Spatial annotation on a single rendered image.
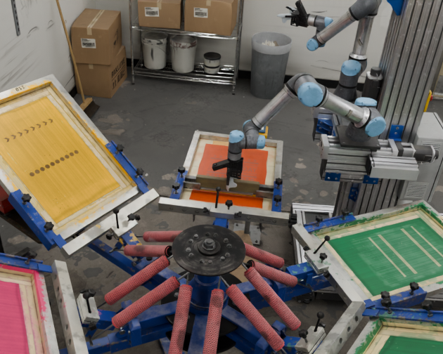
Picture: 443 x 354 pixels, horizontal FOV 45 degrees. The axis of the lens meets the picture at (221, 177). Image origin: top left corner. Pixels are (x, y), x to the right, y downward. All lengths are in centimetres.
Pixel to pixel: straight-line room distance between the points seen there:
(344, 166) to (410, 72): 63
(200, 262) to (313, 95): 108
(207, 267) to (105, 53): 412
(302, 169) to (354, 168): 190
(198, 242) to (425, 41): 169
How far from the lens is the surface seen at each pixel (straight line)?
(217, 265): 208
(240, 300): 208
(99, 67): 601
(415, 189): 355
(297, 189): 478
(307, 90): 268
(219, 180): 296
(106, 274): 390
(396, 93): 321
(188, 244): 216
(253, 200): 299
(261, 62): 603
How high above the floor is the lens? 277
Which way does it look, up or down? 35 degrees down
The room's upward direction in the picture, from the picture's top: 4 degrees clockwise
